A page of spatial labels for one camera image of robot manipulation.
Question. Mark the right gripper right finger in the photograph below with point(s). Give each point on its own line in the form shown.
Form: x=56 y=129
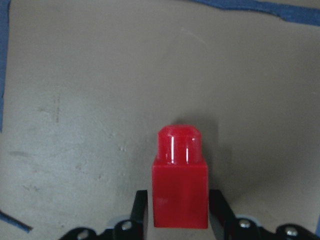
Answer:
x=225 y=224

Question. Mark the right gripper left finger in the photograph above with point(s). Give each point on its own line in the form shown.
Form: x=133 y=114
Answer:
x=135 y=227

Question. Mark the red toy block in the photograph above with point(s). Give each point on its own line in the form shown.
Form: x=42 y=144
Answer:
x=180 y=179

